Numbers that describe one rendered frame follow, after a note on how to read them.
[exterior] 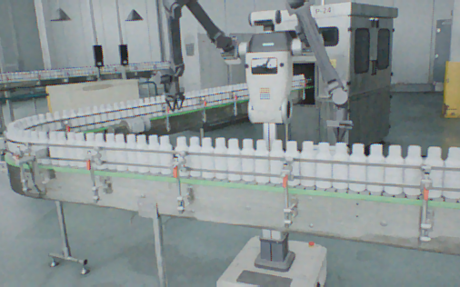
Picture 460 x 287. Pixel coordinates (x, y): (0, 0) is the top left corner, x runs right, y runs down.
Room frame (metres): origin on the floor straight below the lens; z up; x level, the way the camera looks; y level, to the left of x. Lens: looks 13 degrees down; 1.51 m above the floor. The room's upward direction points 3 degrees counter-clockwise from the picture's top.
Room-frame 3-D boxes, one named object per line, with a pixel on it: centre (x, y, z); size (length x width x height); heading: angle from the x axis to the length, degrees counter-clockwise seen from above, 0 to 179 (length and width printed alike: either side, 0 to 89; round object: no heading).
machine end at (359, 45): (5.78, -1.55, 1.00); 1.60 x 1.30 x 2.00; 138
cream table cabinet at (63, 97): (5.72, 1.89, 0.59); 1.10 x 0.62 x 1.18; 138
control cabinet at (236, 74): (8.65, -0.23, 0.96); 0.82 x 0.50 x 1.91; 138
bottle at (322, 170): (1.38, -0.35, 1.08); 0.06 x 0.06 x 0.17
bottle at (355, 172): (1.33, -0.45, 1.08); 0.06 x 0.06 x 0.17
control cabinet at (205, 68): (7.99, 0.38, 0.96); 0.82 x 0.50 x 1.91; 138
